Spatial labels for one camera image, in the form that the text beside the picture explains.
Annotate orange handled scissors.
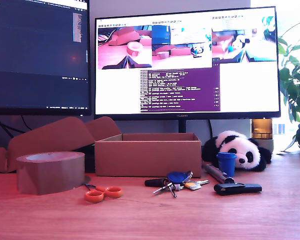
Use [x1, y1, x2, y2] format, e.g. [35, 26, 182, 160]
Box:
[83, 182, 123, 204]

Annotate amber glass jar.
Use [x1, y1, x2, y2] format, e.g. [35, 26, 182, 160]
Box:
[251, 118, 274, 140]

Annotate black Huawei computer monitor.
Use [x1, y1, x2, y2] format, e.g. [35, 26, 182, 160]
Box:
[93, 5, 282, 121]

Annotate green leafy plant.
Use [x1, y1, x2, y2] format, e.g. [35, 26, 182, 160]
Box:
[276, 17, 300, 154]

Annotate black key fob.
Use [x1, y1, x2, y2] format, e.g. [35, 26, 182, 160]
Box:
[144, 177, 168, 188]

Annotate pale grey pot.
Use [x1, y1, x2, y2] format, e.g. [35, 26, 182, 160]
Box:
[257, 138, 275, 154]

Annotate open cardboard box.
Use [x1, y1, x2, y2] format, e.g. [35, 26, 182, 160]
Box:
[0, 115, 204, 179]

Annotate blue round key tag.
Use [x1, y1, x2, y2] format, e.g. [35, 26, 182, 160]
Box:
[166, 171, 189, 184]

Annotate silver metal tube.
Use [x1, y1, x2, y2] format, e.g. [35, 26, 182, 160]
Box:
[202, 161, 235, 185]

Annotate small blue cup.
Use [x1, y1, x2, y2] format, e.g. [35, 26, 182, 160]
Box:
[216, 151, 239, 178]

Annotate yellow headed key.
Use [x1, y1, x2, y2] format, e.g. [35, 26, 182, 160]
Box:
[183, 178, 211, 192]

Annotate black flat handheld device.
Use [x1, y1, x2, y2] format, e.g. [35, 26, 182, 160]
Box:
[213, 182, 263, 197]

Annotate dark computer monitor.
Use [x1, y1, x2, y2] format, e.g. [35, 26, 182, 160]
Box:
[0, 0, 93, 117]

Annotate silver key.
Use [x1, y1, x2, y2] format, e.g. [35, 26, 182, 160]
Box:
[168, 184, 178, 199]
[153, 182, 174, 195]

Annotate brown packing tape roll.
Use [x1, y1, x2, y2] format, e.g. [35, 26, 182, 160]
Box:
[15, 150, 86, 196]

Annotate black monitor stand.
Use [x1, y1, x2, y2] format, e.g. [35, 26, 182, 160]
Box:
[178, 119, 188, 134]

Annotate panda plush toy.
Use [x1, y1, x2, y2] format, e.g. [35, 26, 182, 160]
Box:
[201, 129, 273, 173]

